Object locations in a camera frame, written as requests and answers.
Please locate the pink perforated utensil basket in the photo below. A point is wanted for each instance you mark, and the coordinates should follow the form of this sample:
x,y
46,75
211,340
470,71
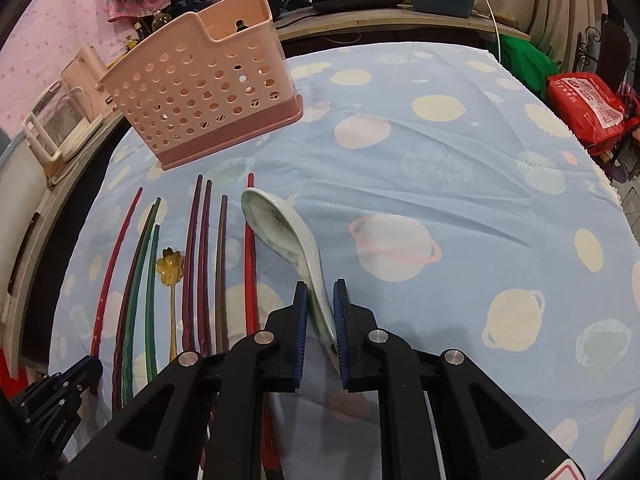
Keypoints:
x,y
206,81

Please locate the maroon chopstick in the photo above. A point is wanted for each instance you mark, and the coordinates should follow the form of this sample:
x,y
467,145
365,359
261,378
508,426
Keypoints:
x,y
202,303
188,343

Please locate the blue planet print tablecloth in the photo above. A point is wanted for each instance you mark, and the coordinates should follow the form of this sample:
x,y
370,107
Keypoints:
x,y
454,204

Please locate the green chopstick gold band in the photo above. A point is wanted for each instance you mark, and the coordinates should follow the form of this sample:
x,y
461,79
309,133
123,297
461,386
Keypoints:
x,y
128,364

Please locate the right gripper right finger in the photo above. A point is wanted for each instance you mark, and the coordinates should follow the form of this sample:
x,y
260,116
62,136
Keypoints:
x,y
376,360

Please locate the gold flower spoon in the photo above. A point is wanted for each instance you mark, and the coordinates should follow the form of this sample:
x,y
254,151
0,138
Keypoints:
x,y
170,268

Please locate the pink electric kettle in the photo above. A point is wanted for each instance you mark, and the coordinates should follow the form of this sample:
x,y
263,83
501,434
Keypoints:
x,y
82,78

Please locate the black induction cooker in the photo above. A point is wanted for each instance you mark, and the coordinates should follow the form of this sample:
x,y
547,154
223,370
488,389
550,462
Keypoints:
x,y
337,6

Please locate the white ceramic soup spoon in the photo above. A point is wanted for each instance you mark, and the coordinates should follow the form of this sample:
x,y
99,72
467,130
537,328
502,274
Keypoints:
x,y
277,224

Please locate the dark red chopstick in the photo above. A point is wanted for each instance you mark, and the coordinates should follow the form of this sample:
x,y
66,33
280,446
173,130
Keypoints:
x,y
125,319

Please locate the red plastic bag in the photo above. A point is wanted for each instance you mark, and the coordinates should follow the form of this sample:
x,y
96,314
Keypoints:
x,y
598,117

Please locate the bright red chopstick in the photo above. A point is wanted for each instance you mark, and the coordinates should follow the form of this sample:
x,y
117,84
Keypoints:
x,y
99,317

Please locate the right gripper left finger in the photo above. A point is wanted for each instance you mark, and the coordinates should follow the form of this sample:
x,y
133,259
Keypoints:
x,y
269,361

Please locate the cooking oil bottle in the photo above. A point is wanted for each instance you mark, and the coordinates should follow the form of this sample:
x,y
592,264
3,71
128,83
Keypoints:
x,y
160,19

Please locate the green plastic bag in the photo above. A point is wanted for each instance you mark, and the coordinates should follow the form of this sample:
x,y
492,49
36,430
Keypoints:
x,y
526,63

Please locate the red chopstick black tip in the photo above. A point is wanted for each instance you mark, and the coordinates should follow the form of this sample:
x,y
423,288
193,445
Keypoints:
x,y
250,269

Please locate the brown chopstick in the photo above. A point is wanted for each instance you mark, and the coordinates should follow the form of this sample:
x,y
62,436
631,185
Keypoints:
x,y
221,327

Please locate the dark metal chair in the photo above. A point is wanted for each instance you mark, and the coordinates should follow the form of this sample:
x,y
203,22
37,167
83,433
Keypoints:
x,y
606,51

